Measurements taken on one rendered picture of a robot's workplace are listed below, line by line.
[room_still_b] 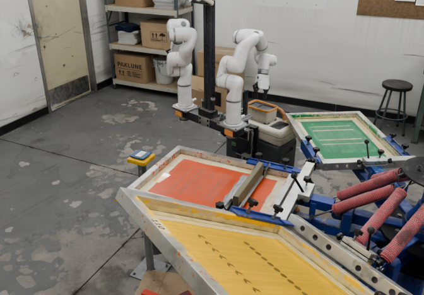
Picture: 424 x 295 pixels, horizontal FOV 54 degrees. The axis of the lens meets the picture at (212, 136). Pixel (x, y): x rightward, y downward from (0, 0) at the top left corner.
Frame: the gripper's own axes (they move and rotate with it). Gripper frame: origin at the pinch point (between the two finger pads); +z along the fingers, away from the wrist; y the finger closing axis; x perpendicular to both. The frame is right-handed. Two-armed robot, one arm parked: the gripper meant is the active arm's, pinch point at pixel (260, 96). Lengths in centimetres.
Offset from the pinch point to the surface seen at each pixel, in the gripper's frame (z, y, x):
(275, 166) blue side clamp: 39, -24, -37
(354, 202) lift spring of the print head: 43, -41, -96
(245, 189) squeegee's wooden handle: 47, -61, -47
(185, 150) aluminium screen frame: 38, -48, 16
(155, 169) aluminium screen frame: 47, -75, 9
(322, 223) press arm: 59, -35, -78
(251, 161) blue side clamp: 38, -30, -24
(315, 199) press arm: 47, -40, -76
